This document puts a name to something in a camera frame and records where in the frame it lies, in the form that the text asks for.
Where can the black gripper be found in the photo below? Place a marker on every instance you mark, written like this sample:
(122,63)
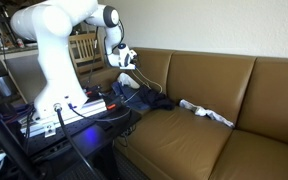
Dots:
(133,58)

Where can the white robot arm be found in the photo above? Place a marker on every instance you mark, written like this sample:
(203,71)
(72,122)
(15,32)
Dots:
(57,50)

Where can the tan leather couch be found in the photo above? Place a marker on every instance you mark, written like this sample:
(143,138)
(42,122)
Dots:
(184,140)

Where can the white folded garment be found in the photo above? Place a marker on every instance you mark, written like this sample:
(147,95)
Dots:
(127,80)

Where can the blue denim jeans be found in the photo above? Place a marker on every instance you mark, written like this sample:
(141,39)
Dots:
(130,100)

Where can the dark navy garment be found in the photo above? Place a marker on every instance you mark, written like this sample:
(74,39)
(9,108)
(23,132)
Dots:
(157,100)

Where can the wooden chair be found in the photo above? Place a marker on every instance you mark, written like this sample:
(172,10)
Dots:
(84,50)

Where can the black robot table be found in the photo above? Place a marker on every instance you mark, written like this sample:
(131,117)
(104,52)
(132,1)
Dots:
(94,136)

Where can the grey white sock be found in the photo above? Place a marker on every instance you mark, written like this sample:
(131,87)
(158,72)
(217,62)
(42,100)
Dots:
(204,111)

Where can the metal bin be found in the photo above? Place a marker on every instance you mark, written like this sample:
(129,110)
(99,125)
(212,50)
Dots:
(1,87)

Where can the black tripod pole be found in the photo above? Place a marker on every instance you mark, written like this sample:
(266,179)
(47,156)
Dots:
(4,140)

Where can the aluminium mounting rail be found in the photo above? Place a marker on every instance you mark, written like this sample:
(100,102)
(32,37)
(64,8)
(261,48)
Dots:
(84,110)

